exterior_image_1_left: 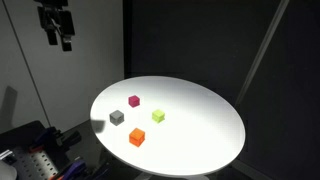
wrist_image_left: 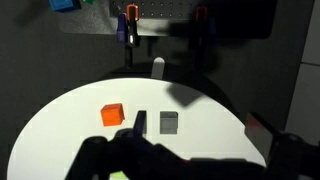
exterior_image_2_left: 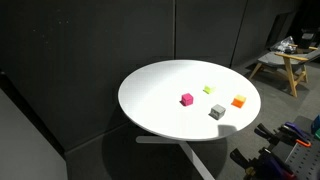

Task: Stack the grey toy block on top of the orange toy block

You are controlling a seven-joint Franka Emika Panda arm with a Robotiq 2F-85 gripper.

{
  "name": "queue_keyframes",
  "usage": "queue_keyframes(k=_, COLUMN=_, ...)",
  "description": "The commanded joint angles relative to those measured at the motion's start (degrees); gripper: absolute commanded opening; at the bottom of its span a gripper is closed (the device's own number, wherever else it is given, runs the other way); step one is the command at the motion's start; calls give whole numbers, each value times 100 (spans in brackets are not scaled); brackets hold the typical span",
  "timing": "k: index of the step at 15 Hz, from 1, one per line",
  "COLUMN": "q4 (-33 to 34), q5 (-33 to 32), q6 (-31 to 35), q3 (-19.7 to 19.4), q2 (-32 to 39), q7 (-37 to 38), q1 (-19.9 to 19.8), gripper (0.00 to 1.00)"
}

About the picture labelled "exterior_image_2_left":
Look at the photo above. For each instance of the grey toy block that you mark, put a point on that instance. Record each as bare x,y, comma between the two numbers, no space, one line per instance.
218,111

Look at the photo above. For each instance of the pink toy block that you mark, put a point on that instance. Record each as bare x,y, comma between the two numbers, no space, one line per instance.
187,99

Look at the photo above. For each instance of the lime green toy block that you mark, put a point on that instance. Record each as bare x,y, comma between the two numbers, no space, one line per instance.
209,88

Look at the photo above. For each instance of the orange toy block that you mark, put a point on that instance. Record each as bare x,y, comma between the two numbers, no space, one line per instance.
238,101

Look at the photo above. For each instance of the white table base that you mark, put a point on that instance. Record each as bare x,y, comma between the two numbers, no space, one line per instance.
193,156

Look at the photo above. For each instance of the clear plastic bag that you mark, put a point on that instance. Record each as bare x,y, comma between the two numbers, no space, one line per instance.
283,45

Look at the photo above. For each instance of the wooden armchair grey cushion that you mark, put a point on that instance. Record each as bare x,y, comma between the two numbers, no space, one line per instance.
290,66

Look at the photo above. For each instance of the purple black clamp red tip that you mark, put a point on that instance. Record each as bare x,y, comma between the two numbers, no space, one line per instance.
271,163

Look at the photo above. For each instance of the purple black clamp orange tip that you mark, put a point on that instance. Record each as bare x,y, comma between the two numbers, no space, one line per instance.
295,130

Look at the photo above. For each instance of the black perforated board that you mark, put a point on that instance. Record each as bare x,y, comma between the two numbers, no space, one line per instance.
303,160

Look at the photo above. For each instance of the blue box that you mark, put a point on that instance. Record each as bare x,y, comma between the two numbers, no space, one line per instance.
316,124

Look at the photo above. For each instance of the green box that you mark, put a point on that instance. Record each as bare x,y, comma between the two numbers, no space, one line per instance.
317,134

